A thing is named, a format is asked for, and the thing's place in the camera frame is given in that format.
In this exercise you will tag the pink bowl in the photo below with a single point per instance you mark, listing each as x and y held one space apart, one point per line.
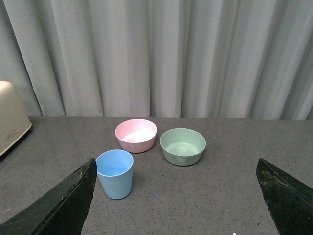
136 135

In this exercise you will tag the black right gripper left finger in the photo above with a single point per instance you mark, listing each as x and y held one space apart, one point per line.
61 211

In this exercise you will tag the blue cup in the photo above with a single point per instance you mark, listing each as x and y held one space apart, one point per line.
115 172

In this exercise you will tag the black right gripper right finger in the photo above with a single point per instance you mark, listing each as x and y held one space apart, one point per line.
289 201

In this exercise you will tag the green bowl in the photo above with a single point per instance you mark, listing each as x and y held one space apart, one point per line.
182 146

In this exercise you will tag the cream white toaster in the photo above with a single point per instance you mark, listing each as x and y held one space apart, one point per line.
14 121

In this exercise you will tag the grey-white curtain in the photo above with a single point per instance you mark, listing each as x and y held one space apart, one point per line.
160 58

